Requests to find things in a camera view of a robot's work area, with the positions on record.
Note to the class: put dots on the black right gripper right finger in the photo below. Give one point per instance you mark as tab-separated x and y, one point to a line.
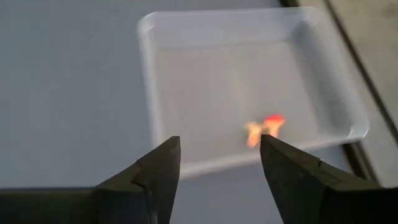
311	193

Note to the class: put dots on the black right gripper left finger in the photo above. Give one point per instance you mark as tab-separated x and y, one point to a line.
140	193

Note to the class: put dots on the red capped toy mushroom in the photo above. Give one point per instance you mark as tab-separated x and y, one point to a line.
273	123

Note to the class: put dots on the clear plastic bin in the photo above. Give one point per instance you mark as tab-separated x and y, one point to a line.
217	77

